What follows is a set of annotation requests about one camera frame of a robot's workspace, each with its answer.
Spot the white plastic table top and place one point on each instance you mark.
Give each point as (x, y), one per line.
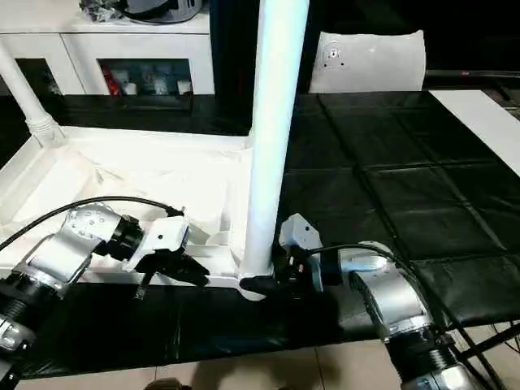
(122, 179)

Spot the white plastic table leg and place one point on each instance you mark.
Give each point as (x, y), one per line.
(24, 89)
(272, 122)

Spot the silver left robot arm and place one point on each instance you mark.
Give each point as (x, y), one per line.
(57, 268)

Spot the black robot foot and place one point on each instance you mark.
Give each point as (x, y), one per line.
(166, 384)

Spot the black work mat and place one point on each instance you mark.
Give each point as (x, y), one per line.
(406, 187)

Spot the small red item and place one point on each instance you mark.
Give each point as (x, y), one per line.
(108, 81)

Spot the black stand bar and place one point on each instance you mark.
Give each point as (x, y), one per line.
(496, 341)

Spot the white plastic bag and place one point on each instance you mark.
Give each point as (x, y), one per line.
(366, 61)

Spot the white flat board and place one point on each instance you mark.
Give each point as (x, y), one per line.
(483, 122)

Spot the white cabinet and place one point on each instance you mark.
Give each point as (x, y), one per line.
(81, 41)

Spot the grey bag on cabinet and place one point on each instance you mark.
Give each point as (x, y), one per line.
(162, 8)

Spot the grey clutter pile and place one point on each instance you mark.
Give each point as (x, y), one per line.
(101, 8)

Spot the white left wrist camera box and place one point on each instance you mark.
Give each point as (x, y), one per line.
(162, 240)

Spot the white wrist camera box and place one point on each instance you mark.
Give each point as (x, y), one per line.
(299, 236)
(162, 240)

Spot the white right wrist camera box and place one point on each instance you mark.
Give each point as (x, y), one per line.
(299, 236)

